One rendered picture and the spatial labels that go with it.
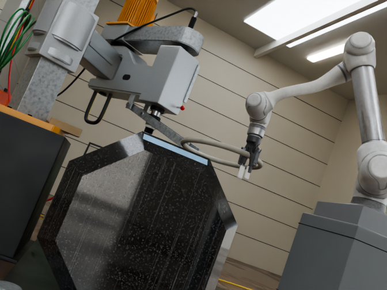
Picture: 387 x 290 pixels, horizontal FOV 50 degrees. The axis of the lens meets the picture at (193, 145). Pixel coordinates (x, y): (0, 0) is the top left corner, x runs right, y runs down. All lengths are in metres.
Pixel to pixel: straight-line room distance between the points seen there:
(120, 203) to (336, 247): 0.95
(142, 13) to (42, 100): 1.18
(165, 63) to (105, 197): 1.26
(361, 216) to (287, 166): 6.79
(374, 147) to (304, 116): 7.04
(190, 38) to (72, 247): 1.62
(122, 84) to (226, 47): 5.39
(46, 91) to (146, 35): 0.85
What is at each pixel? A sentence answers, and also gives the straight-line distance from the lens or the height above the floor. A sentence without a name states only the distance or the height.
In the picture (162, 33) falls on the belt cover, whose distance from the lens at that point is 3.02.
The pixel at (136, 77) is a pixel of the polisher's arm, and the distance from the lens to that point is 3.00.
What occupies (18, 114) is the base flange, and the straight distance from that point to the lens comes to 2.59.
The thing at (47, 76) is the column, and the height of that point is 1.05.
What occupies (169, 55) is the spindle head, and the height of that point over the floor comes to 1.51.
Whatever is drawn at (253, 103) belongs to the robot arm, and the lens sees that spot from 2.05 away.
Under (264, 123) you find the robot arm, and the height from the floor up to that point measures 1.17.
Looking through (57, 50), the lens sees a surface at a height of 1.22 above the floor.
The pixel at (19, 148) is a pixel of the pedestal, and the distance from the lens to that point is 2.52.
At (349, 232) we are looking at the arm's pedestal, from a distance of 1.90.
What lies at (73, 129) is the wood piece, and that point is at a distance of 2.70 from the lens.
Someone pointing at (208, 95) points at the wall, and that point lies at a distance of 7.98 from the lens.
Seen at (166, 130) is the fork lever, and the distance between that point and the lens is 2.64.
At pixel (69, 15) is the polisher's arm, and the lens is 2.78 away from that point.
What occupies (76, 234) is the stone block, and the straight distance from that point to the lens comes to 1.87.
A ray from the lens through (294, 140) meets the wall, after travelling 8.80.
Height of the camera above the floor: 0.62
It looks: 8 degrees up
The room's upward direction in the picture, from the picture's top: 21 degrees clockwise
